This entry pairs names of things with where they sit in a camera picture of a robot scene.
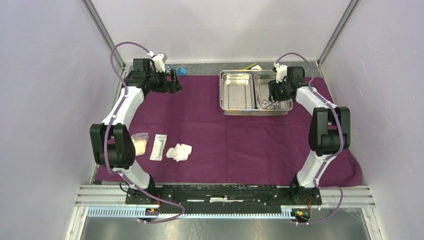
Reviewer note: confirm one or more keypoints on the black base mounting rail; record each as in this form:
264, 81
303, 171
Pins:
233, 198

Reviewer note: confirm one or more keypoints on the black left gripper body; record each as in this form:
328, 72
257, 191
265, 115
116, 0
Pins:
161, 84

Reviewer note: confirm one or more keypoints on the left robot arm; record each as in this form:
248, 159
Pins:
111, 142

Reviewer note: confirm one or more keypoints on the black blue toy car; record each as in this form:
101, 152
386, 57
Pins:
169, 70

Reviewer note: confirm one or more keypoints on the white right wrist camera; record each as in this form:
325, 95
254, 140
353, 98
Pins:
281, 72

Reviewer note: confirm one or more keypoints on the aluminium corner frame rail right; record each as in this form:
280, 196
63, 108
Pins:
345, 17

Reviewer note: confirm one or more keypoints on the steel surgical scissors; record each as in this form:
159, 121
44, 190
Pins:
274, 105

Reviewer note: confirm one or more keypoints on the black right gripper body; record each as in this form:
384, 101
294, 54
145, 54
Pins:
280, 89

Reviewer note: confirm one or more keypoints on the steel pan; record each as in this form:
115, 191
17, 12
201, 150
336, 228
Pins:
237, 91
262, 92

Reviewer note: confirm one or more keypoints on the blue toy block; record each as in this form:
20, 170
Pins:
181, 71

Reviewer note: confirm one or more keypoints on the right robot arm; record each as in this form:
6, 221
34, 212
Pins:
329, 131

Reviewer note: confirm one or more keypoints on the aluminium corner frame rail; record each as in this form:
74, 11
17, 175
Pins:
101, 27
345, 17

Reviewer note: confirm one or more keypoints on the steel right inner pan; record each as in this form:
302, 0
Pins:
262, 92

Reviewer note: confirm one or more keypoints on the suture packet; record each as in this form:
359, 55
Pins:
158, 147

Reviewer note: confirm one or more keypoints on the steel left inner pan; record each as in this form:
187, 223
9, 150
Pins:
237, 91

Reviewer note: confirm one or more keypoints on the metal mesh instrument tray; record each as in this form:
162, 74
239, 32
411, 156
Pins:
249, 112

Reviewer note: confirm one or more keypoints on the aluminium corner frame rail left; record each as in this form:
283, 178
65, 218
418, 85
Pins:
101, 27

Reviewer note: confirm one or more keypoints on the aluminium front frame rail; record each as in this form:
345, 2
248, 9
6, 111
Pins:
110, 201

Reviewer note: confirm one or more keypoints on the white gauze wad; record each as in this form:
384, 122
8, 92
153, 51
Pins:
180, 152

